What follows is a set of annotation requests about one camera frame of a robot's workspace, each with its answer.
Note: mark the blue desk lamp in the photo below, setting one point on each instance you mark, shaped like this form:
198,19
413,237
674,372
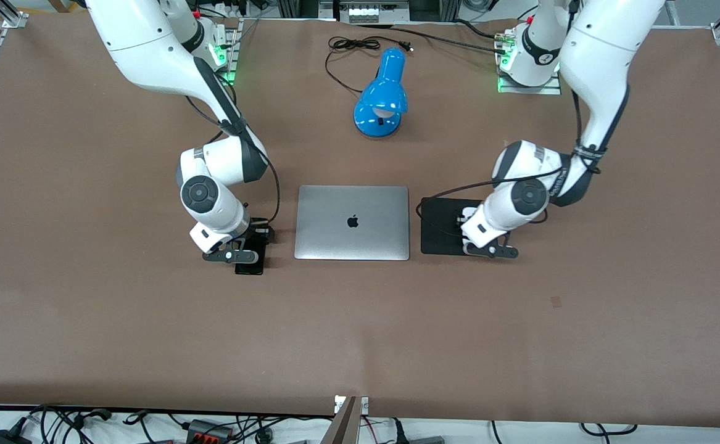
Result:
381,98

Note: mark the black power adapter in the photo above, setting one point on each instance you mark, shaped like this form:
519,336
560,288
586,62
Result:
7,436

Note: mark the silver closed laptop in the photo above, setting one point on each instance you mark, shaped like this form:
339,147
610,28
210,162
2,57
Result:
352,223

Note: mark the black plug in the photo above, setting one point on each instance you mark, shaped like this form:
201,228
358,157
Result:
398,431

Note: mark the grey connector with orange levers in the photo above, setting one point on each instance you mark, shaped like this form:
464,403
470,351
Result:
210,430

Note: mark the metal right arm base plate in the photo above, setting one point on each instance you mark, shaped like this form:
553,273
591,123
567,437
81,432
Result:
231,43

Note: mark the white power strip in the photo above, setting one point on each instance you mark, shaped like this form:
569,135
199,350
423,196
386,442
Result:
369,11

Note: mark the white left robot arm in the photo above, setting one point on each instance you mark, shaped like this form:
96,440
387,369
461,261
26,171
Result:
600,55

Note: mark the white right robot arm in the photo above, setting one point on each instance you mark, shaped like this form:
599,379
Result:
150,43

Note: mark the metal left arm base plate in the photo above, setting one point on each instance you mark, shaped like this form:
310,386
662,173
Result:
529,90

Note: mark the white edge bracket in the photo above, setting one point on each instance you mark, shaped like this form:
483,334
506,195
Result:
363,404

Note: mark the black smartphone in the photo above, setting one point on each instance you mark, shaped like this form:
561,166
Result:
250,268

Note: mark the black mouse pad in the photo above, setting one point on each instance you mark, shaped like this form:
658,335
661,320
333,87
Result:
440,228

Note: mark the grey slanted post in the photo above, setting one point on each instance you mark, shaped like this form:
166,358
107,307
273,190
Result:
346,422

